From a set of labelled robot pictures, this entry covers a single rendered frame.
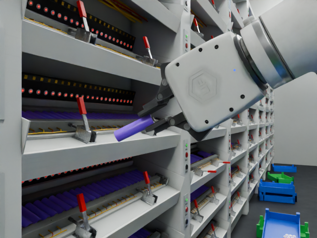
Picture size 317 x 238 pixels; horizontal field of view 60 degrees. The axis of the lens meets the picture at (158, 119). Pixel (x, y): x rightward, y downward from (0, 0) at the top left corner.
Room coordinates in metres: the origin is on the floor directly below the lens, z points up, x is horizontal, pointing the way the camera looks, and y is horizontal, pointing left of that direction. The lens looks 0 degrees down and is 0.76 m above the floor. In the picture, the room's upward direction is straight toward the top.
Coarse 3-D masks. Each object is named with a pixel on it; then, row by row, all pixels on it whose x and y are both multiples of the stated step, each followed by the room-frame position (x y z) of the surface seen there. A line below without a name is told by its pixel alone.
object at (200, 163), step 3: (210, 156) 1.47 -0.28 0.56; (213, 156) 1.49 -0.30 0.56; (216, 156) 1.53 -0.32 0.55; (204, 159) 1.37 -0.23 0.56; (207, 159) 1.39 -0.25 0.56; (216, 159) 1.50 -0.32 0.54; (219, 159) 1.54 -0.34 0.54; (195, 162) 1.26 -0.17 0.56; (198, 162) 1.28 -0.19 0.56; (201, 162) 1.29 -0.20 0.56; (204, 162) 1.34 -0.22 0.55; (207, 162) 1.37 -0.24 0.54; (192, 165) 1.20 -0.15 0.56; (195, 165) 1.21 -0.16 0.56; (198, 165) 1.25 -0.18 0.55; (201, 165) 1.31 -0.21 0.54; (207, 165) 1.33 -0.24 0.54; (201, 168) 1.25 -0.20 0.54
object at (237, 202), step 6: (234, 192) 2.23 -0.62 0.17; (240, 192) 2.21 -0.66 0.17; (246, 192) 2.19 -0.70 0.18; (234, 198) 2.05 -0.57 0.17; (240, 198) 2.15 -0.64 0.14; (246, 198) 2.19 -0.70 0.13; (234, 204) 1.98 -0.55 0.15; (240, 204) 2.02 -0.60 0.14; (234, 210) 1.88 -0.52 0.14; (240, 210) 1.95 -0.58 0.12; (234, 216) 1.78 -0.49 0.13
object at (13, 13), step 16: (0, 0) 0.37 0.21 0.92; (16, 0) 0.39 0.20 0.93; (0, 16) 0.37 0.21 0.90; (16, 16) 0.39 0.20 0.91; (16, 32) 0.39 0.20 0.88; (16, 48) 0.39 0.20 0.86; (16, 64) 0.39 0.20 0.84; (16, 80) 0.39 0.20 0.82; (16, 96) 0.39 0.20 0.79; (16, 112) 0.39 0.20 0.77; (0, 128) 0.37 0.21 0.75; (16, 128) 0.39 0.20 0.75; (0, 144) 0.37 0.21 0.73; (16, 144) 0.39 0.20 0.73; (0, 160) 0.37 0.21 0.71; (16, 160) 0.39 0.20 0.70; (16, 176) 0.39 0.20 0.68; (16, 192) 0.39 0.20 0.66; (16, 208) 0.39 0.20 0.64; (16, 224) 0.39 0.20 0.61
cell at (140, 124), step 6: (138, 120) 0.42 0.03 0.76; (144, 120) 0.41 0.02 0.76; (150, 120) 0.41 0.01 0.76; (126, 126) 0.42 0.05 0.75; (132, 126) 0.42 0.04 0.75; (138, 126) 0.42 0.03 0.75; (144, 126) 0.42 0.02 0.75; (114, 132) 0.42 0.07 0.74; (120, 132) 0.42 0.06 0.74; (126, 132) 0.42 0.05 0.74; (132, 132) 0.42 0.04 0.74; (138, 132) 0.42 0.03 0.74; (120, 138) 0.42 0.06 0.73
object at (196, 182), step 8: (200, 144) 1.63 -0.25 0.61; (208, 152) 1.61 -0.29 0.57; (216, 152) 1.59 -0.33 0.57; (224, 152) 1.57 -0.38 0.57; (224, 160) 1.57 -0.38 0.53; (208, 168) 1.32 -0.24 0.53; (216, 168) 1.36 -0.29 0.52; (224, 168) 1.54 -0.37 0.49; (192, 176) 1.02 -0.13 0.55; (208, 176) 1.24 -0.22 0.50; (192, 184) 1.05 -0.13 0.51; (200, 184) 1.16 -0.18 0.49
